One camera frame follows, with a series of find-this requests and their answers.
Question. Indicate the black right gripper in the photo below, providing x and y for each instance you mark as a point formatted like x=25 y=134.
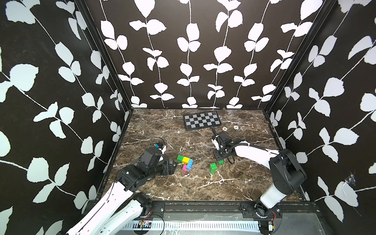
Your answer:
x=216 y=154

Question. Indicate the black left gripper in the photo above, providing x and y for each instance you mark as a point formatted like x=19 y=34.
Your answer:
x=169 y=167

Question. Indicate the pink lego brick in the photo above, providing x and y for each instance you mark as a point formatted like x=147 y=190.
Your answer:
x=185 y=168

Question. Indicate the blue lego brick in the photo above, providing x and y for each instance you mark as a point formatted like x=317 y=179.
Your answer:
x=190 y=164

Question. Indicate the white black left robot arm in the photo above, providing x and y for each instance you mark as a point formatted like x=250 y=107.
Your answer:
x=122 y=203

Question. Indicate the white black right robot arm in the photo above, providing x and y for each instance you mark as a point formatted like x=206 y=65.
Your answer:
x=287 y=174

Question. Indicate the black grey checkerboard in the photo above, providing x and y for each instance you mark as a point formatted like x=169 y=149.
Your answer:
x=201 y=120

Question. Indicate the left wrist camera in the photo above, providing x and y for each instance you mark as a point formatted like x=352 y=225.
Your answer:
x=161 y=147

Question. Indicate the black front frame rail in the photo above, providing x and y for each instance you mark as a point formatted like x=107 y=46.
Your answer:
x=245 y=208

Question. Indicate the white slotted cable duct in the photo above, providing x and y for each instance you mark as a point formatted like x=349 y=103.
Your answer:
x=239 y=226

